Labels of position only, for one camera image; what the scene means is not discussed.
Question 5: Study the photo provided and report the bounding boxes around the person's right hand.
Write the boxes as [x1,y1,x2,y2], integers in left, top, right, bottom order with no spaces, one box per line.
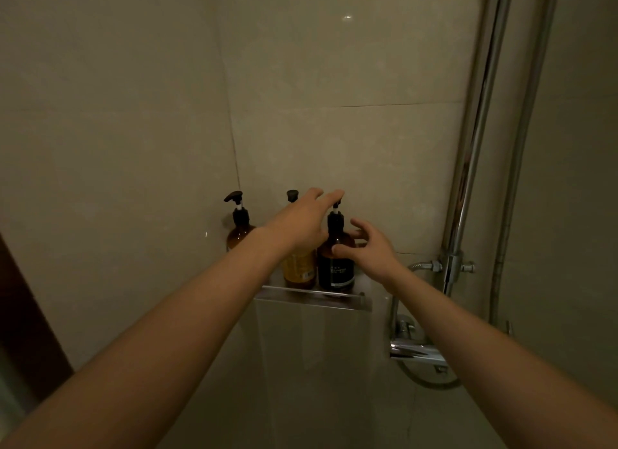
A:
[332,217,404,291]

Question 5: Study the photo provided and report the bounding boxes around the person's left hand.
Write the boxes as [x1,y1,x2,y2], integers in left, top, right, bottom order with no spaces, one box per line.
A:
[260,187,346,257]

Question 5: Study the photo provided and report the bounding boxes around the clear acrylic shower shelf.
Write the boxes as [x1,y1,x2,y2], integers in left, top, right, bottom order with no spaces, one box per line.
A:
[252,283,373,313]

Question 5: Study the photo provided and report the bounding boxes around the person's right forearm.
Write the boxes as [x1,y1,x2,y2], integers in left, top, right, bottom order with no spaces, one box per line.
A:
[384,269,618,449]

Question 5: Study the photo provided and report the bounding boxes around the person's left forearm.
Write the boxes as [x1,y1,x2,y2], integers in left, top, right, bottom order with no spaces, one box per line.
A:
[0,228,283,449]

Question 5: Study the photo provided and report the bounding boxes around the chrome shower mixer valve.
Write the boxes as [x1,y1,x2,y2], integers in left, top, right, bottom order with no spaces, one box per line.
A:
[389,318,451,375]

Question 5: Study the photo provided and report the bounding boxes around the chrome shower riser pipe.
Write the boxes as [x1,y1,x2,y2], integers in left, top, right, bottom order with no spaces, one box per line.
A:
[439,0,518,298]

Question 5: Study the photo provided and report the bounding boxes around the chrome shower mixer and pipes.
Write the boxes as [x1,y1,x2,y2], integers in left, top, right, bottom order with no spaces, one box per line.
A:
[388,0,563,392]

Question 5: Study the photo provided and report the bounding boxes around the brown wooden door frame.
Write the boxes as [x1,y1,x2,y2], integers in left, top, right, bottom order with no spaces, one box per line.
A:
[0,230,74,402]

